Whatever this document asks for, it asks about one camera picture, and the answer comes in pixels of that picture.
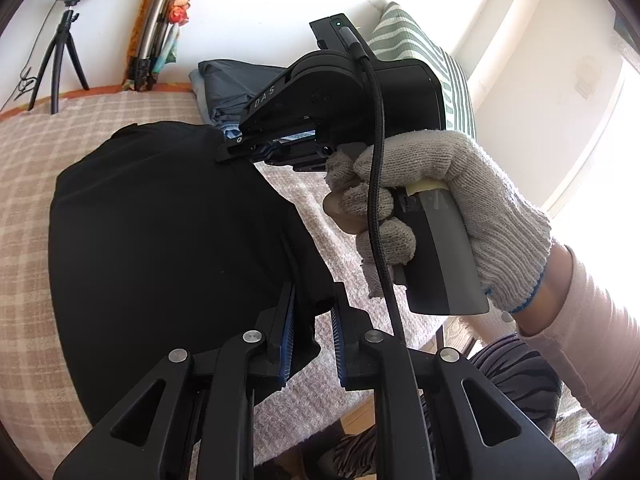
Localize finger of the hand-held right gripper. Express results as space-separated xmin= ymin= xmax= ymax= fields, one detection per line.
xmin=259 ymin=136 xmax=334 ymax=172
xmin=215 ymin=119 xmax=317 ymax=163

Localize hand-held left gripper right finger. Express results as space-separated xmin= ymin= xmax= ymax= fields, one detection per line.
xmin=330 ymin=282 xmax=581 ymax=480

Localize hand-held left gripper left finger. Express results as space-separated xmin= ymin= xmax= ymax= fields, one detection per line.
xmin=52 ymin=282 xmax=321 ymax=480

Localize black pants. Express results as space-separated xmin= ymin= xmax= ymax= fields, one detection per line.
xmin=48 ymin=120 xmax=336 ymax=431

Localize person's right forearm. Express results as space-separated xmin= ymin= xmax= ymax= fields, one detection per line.
xmin=500 ymin=245 xmax=640 ymax=436

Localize folded grey pants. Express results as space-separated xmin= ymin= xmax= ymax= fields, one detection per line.
xmin=189 ymin=59 xmax=301 ymax=128

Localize person's striped pants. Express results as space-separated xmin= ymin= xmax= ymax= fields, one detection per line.
xmin=320 ymin=332 xmax=563 ymax=480

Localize person's right hand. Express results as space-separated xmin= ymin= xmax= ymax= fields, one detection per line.
xmin=322 ymin=129 xmax=553 ymax=315

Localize green striped white pillow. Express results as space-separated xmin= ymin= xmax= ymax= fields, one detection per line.
xmin=367 ymin=1 xmax=478 ymax=138

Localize folded silver tripod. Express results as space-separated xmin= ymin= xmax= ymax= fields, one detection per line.
xmin=122 ymin=0 xmax=183 ymax=93

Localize orange patterned cloth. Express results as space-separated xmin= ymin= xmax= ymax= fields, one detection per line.
xmin=0 ymin=82 xmax=196 ymax=121

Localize black mini tripod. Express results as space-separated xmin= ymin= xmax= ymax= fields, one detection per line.
xmin=27 ymin=4 xmax=91 ymax=115

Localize checked pink tablecloth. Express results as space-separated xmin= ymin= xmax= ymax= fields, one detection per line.
xmin=0 ymin=91 xmax=446 ymax=441

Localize pale floral bed sheet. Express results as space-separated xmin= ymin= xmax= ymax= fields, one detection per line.
xmin=550 ymin=385 xmax=621 ymax=467

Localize black braided cable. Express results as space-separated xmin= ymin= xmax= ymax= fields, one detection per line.
xmin=336 ymin=24 xmax=416 ymax=356

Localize thin black ring light cable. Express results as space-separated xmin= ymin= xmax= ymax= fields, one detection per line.
xmin=0 ymin=0 xmax=56 ymax=111

